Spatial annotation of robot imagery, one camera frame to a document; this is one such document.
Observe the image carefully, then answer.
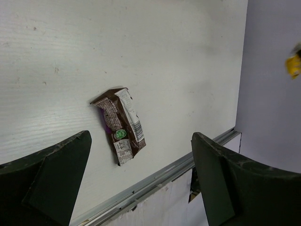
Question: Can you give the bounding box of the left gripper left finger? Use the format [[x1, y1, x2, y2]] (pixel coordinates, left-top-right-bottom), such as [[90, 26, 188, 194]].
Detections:
[[0, 130, 92, 226]]

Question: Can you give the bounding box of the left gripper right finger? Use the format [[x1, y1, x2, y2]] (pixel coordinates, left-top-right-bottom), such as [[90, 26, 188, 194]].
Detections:
[[191, 132, 301, 226]]

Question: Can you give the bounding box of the white foam board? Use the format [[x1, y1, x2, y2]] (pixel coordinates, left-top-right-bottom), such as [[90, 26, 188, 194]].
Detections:
[[98, 131, 243, 226]]

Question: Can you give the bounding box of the brown chocolate bar wrapper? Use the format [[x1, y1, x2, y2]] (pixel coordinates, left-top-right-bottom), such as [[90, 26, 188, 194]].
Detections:
[[91, 87, 146, 166]]

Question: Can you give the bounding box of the yellow candy packet right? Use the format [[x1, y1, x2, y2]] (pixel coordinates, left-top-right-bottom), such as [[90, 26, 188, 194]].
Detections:
[[285, 42, 301, 80]]

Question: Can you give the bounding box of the aluminium front rail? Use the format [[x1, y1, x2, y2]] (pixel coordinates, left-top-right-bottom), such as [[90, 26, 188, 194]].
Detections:
[[70, 127, 237, 226]]

